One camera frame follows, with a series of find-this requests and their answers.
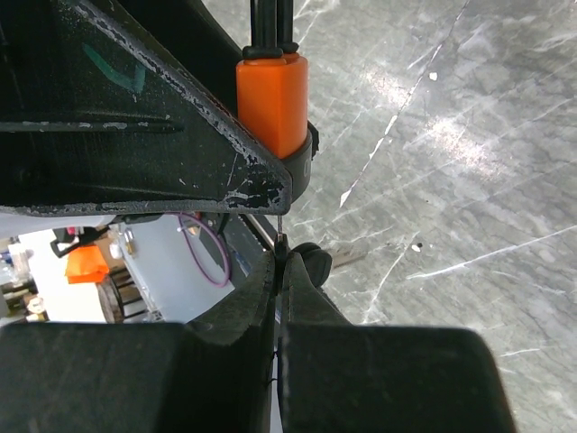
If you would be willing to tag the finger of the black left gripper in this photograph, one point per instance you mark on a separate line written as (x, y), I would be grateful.
(126, 107)

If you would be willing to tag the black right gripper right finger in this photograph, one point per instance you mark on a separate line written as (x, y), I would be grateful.
(338, 377)

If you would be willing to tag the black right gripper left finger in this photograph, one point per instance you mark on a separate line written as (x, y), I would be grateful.
(211, 374)

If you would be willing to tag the orange black padlock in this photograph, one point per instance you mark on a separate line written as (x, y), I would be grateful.
(272, 91)

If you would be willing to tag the black head key pair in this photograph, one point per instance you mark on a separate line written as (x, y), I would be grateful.
(318, 262)

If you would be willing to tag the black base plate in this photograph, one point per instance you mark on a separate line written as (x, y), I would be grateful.
(246, 238)

